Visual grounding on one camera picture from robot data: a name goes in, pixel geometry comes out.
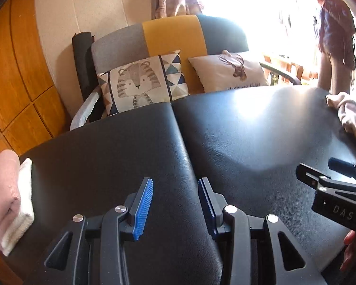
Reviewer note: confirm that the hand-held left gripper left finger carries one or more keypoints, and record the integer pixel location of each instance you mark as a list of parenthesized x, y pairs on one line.
[(144, 210)]

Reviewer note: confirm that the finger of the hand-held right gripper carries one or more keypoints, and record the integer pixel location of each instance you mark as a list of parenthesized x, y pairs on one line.
[(350, 170), (311, 176)]

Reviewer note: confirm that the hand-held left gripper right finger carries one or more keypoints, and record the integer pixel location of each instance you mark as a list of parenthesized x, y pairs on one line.
[(206, 210)]

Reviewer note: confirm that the beige knitted sweater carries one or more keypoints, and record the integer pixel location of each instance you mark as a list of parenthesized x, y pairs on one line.
[(354, 118)]

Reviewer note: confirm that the person's right hand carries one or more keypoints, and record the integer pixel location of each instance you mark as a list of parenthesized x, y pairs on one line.
[(349, 246)]

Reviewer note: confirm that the wooden desk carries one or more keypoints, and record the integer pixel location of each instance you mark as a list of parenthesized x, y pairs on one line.
[(284, 65)]

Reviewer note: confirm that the white folded cloth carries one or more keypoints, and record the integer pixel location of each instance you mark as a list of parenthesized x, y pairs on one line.
[(22, 213)]

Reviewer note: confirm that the tiger print cushion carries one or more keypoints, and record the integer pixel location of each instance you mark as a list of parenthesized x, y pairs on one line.
[(139, 80)]

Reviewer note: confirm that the deer print cushion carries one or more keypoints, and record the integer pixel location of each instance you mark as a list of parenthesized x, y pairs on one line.
[(225, 71)]

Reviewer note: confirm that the pink folded sweater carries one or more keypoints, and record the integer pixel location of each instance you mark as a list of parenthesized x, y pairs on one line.
[(3, 196)]

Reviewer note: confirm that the window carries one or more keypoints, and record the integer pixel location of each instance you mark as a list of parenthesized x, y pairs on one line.
[(255, 12)]

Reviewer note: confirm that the grey yellow blue sofa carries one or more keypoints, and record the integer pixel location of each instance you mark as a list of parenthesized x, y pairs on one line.
[(172, 35)]

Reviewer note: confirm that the wooden wardrobe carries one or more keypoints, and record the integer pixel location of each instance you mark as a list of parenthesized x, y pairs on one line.
[(20, 65)]

